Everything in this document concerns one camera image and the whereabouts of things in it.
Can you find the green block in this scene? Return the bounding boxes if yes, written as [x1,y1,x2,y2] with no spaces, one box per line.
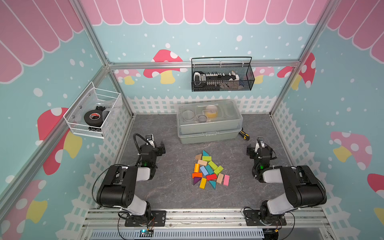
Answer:
[214,166,224,176]
[202,156,212,162]
[208,161,218,170]

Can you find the pink block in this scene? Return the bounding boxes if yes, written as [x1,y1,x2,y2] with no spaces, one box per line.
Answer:
[223,175,230,186]

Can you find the tan rectangular block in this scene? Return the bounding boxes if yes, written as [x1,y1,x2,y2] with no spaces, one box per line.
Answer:
[198,160,208,166]

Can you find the teal rectangular block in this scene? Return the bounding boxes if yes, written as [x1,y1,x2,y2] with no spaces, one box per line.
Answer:
[205,165,214,175]

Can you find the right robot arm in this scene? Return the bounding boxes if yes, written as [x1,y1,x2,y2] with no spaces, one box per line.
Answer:
[244,142,327,226]

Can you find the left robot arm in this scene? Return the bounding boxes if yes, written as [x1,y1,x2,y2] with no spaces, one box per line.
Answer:
[92,134,166,227]

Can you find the yellow black screwdriver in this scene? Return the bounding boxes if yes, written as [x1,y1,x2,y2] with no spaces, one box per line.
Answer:
[239,130,250,141]

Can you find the orange yellow supermarket block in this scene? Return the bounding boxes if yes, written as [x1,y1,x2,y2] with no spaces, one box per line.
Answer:
[194,164,200,173]

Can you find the purple triangle block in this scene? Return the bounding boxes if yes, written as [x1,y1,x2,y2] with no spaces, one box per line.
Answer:
[193,177,202,185]

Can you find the green block top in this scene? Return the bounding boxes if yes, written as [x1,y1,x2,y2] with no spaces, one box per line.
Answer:
[202,156,212,162]

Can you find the light blue block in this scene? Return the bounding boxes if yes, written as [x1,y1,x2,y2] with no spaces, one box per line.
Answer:
[200,166,209,177]

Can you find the red block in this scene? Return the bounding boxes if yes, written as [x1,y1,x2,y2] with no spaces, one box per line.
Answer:
[206,174,217,181]

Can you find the translucent plastic storage box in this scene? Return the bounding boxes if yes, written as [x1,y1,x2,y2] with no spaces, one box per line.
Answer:
[177,100,243,144]

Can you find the teal triangle block bottom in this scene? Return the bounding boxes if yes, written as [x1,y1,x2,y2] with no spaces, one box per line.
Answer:
[209,181,217,189]

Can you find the black tape roll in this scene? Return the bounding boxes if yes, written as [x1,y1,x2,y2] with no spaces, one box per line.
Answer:
[84,110,104,128]

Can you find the green lit circuit board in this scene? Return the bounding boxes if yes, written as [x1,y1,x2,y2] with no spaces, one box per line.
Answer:
[139,229,154,238]

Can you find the white black tool in basket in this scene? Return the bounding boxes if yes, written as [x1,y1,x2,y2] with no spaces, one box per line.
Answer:
[192,71,240,89]

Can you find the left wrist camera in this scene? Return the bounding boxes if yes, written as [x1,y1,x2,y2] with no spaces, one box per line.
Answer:
[146,134,157,148]

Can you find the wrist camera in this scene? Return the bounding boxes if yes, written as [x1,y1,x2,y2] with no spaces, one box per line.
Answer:
[146,134,157,148]
[256,137,265,151]

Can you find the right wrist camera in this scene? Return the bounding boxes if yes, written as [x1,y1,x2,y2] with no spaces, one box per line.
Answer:
[256,137,265,151]

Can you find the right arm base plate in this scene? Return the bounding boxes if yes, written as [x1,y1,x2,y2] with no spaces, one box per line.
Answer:
[243,208,287,228]

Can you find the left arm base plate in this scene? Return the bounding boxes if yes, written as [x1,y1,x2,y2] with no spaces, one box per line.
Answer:
[125,211,167,228]

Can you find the white wire basket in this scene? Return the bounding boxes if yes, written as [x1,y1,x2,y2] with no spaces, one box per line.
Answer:
[63,83,123,139]

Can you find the black wire mesh basket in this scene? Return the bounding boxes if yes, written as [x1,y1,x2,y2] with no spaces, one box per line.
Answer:
[191,57,255,92]

